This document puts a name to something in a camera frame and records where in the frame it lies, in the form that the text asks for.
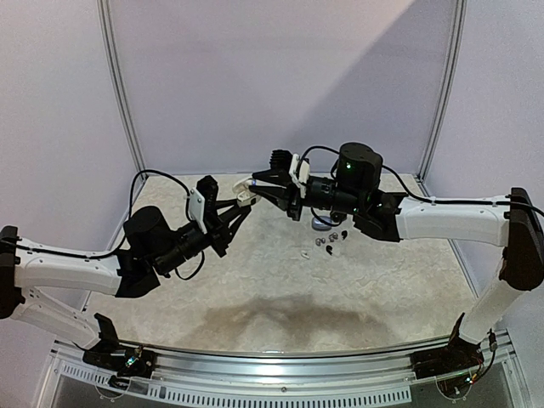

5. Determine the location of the white earbud charging case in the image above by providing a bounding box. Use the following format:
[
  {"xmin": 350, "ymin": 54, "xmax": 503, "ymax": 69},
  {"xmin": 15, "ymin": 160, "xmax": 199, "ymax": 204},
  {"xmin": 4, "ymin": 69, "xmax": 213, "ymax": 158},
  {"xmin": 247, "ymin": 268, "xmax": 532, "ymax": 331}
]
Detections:
[{"xmin": 232, "ymin": 177, "xmax": 260, "ymax": 207}]

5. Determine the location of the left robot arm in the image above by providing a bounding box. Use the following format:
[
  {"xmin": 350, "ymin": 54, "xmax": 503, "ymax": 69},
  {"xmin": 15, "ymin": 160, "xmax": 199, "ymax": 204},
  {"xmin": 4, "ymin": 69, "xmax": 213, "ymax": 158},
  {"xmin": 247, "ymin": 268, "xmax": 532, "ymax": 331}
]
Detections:
[{"xmin": 1, "ymin": 176, "xmax": 258, "ymax": 369}]

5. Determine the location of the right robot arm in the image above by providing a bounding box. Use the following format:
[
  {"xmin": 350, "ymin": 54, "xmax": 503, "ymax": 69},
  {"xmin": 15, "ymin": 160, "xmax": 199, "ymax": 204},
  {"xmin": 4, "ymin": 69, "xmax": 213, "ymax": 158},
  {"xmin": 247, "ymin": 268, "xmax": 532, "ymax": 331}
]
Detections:
[{"xmin": 249, "ymin": 142, "xmax": 543, "ymax": 371}]

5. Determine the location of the purple round charging case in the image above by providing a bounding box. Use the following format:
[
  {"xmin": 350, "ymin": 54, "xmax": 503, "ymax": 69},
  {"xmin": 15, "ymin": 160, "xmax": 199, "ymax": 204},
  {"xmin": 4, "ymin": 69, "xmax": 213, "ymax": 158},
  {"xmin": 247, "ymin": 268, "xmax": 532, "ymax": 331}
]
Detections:
[{"xmin": 311, "ymin": 217, "xmax": 334, "ymax": 231}]

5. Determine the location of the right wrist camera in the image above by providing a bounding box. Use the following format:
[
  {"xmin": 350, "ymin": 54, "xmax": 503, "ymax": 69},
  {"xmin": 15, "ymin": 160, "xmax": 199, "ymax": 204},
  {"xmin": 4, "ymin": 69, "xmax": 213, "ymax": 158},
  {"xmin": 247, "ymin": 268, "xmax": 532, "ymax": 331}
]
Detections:
[{"xmin": 269, "ymin": 150, "xmax": 310, "ymax": 198}]

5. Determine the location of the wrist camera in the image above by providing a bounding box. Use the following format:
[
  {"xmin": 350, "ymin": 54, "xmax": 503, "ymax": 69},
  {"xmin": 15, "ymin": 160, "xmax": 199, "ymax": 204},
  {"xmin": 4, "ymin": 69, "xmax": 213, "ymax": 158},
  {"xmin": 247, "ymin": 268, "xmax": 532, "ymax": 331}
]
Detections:
[
  {"xmin": 269, "ymin": 150, "xmax": 310, "ymax": 198},
  {"xmin": 188, "ymin": 175, "xmax": 218, "ymax": 234}
]

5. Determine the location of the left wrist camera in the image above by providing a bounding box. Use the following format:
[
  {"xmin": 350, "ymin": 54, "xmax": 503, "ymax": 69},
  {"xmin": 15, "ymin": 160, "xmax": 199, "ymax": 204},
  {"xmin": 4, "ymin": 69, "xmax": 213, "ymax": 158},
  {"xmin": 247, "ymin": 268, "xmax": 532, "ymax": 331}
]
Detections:
[{"xmin": 188, "ymin": 175, "xmax": 218, "ymax": 234}]

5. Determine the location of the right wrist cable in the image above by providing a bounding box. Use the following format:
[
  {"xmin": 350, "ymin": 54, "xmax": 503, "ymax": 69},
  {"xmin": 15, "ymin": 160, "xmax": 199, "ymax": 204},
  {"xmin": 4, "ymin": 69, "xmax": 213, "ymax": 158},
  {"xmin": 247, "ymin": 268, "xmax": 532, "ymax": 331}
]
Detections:
[{"xmin": 302, "ymin": 145, "xmax": 341, "ymax": 165}]

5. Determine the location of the wrist cable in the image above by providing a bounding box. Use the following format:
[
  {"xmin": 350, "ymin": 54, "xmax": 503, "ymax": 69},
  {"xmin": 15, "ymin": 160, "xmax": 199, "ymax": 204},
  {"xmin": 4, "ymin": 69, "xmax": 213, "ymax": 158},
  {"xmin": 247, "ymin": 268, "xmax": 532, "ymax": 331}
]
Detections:
[
  {"xmin": 302, "ymin": 145, "xmax": 341, "ymax": 165},
  {"xmin": 108, "ymin": 169, "xmax": 192, "ymax": 256}
]

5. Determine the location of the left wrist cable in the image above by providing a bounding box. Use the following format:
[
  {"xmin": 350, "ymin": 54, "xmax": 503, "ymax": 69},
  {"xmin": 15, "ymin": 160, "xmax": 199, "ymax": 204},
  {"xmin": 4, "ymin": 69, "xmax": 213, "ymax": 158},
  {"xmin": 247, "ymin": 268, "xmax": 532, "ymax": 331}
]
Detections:
[{"xmin": 108, "ymin": 169, "xmax": 192, "ymax": 256}]

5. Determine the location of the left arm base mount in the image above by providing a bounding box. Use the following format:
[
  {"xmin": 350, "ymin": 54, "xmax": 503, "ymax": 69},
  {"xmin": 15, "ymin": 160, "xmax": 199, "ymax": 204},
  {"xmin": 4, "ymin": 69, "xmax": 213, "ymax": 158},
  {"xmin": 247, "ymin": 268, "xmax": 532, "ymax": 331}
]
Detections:
[{"xmin": 82, "ymin": 313, "xmax": 156, "ymax": 390}]

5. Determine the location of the aluminium front rail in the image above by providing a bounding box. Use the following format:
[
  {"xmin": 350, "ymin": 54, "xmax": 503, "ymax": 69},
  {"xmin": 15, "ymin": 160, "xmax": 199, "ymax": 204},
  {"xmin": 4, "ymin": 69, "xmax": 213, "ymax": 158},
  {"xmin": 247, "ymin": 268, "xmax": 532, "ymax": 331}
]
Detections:
[{"xmin": 36, "ymin": 327, "xmax": 530, "ymax": 408}]

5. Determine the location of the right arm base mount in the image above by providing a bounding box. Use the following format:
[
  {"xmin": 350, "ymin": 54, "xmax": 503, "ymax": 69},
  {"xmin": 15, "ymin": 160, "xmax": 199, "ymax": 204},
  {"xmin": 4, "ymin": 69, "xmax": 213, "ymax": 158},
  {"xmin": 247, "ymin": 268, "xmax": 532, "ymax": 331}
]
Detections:
[{"xmin": 410, "ymin": 313, "xmax": 497, "ymax": 383}]

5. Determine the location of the left frame post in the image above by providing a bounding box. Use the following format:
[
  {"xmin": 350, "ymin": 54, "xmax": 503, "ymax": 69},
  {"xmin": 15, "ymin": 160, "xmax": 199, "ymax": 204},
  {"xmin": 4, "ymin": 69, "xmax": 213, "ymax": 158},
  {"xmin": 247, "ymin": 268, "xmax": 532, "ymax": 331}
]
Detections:
[{"xmin": 97, "ymin": 0, "xmax": 145, "ymax": 171}]

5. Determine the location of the frame post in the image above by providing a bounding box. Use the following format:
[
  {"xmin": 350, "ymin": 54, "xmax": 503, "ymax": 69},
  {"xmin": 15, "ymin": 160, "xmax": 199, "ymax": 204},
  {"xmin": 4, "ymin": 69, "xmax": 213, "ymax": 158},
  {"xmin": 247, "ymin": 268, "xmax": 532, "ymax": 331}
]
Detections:
[
  {"xmin": 416, "ymin": 0, "xmax": 468, "ymax": 184},
  {"xmin": 97, "ymin": 0, "xmax": 145, "ymax": 171}
]

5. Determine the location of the right frame post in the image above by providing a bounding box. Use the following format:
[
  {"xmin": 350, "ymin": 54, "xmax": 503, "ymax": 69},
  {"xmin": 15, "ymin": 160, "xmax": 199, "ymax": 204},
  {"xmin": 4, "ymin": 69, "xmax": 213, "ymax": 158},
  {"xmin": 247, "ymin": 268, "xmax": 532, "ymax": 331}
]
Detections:
[{"xmin": 416, "ymin": 0, "xmax": 468, "ymax": 184}]

